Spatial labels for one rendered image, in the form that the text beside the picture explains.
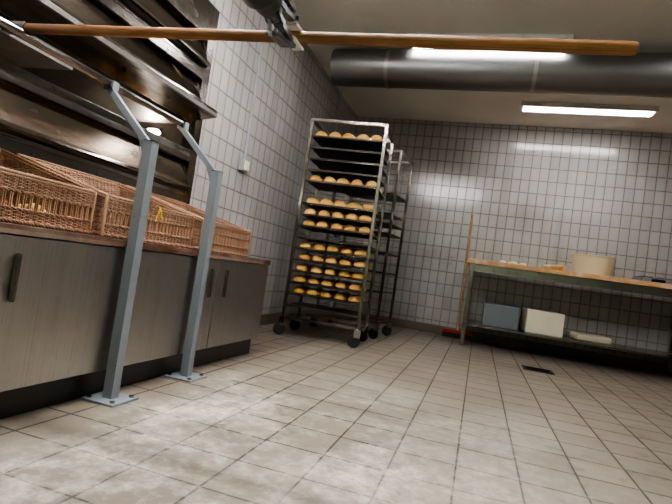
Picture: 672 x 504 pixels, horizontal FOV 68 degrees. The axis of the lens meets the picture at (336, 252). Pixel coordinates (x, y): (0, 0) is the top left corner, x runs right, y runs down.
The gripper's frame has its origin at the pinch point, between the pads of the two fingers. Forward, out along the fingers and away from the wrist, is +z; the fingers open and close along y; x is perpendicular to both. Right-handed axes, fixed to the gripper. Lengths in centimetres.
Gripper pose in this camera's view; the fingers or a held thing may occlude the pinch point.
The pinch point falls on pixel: (295, 36)
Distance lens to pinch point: 140.5
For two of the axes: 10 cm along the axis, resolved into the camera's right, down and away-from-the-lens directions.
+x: 9.5, 1.3, -2.9
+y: -1.5, 9.9, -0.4
